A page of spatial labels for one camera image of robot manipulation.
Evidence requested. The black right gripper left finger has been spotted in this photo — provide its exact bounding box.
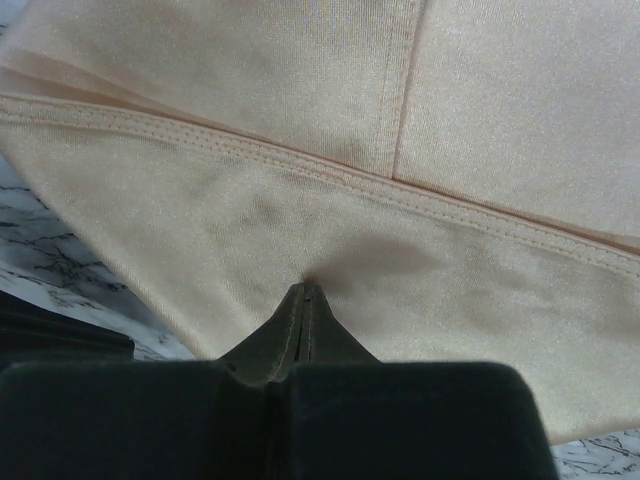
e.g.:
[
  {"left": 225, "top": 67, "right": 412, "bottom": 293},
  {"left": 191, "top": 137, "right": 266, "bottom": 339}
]
[{"left": 1, "top": 300, "right": 293, "bottom": 479}]

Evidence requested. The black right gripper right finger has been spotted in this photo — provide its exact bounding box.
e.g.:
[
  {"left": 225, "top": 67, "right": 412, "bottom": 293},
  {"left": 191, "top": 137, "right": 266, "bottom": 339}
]
[{"left": 272, "top": 284, "right": 555, "bottom": 479}]

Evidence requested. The peach cloth napkin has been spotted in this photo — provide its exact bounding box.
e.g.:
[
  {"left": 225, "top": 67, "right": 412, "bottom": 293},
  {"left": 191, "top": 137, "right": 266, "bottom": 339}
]
[{"left": 1, "top": 1, "right": 639, "bottom": 443}]

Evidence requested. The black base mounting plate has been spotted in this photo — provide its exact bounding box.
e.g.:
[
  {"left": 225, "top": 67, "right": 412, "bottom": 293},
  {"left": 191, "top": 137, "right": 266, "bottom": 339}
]
[{"left": 1, "top": 292, "right": 134, "bottom": 369}]

